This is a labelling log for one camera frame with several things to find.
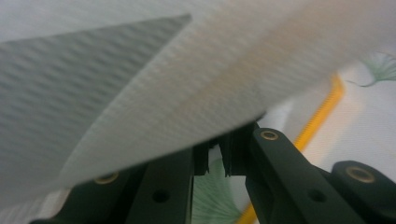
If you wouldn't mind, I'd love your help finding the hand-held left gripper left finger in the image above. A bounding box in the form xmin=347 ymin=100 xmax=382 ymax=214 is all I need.
xmin=124 ymin=145 xmax=210 ymax=224

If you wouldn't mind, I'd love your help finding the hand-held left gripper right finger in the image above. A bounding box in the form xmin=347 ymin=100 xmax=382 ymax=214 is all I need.
xmin=219 ymin=121 xmax=369 ymax=224

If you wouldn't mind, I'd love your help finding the white leaf-print mesh bag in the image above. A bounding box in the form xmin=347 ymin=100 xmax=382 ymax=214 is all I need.
xmin=0 ymin=0 xmax=396 ymax=224

